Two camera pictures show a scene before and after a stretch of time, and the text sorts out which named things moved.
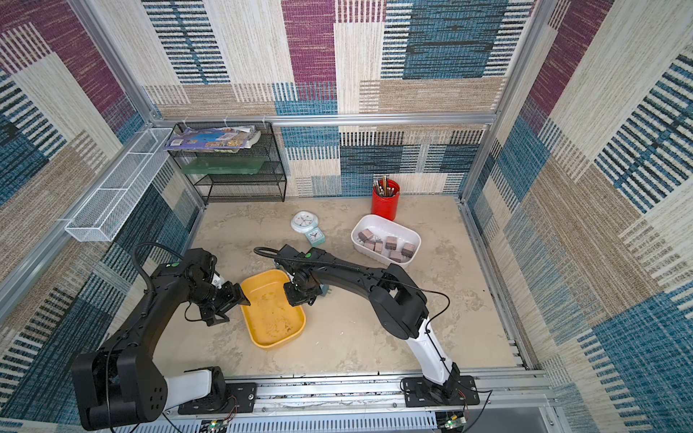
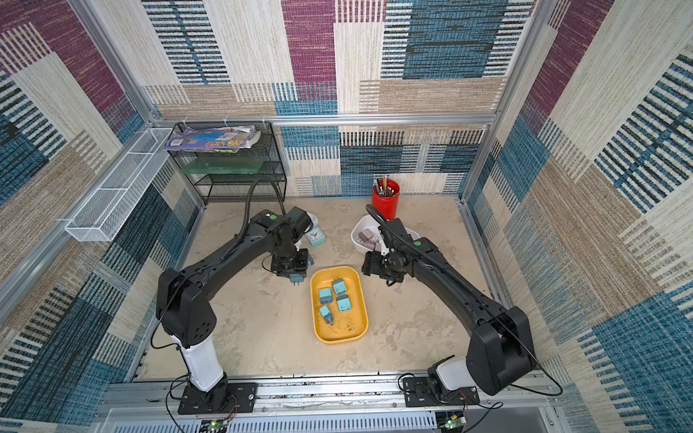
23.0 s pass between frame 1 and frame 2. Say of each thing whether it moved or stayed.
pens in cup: stayed
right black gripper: moved
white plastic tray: stayed
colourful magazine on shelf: stayed
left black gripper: moved
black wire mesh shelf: stayed
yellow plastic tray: moved
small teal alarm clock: stayed
